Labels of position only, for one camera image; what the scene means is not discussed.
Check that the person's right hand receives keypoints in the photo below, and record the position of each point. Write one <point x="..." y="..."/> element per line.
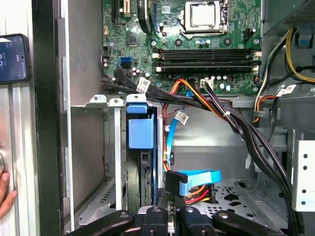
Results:
<point x="5" y="196"/>

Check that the grey power supply unit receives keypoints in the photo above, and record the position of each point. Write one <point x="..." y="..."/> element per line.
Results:
<point x="278" y="12"/>

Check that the metal drive cage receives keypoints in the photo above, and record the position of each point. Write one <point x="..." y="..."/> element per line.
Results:
<point x="305" y="177"/>

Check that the silver CPU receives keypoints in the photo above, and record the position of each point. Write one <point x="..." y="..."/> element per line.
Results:
<point x="203" y="15"/>

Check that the metal disk bay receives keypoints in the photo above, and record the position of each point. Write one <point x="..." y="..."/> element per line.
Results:
<point x="118" y="147"/>

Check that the green motherboard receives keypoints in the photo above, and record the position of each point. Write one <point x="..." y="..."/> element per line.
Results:
<point x="169" y="37"/>

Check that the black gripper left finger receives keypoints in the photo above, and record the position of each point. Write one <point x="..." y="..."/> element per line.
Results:
<point x="155" y="221"/>

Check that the black smartphone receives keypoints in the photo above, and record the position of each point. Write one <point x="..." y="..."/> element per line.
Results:
<point x="12" y="61"/>

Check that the black RAM slot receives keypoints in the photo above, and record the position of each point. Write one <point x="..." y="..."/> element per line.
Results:
<point x="206" y="51"/>
<point x="206" y="69"/>
<point x="206" y="57"/>
<point x="206" y="64"/>

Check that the black PC case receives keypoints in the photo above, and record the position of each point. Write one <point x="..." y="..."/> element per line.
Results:
<point x="46" y="123"/>

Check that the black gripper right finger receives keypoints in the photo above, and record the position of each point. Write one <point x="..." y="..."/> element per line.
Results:
<point x="194" y="221"/>

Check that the metal CPU socket cover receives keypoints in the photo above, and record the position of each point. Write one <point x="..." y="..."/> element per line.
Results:
<point x="188" y="16"/>

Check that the blue plastic clip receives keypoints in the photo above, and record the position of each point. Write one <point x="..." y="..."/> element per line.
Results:
<point x="305" y="40"/>

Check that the white expansion slot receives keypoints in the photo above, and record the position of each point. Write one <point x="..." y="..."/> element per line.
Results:
<point x="127" y="7"/>

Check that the black graphics card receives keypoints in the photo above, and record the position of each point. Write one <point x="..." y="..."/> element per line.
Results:
<point x="145" y="14"/>

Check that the hard disk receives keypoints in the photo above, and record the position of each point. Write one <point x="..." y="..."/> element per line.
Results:
<point x="140" y="134"/>

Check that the black expansion slot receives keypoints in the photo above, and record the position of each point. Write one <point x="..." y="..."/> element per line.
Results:
<point x="115" y="12"/>

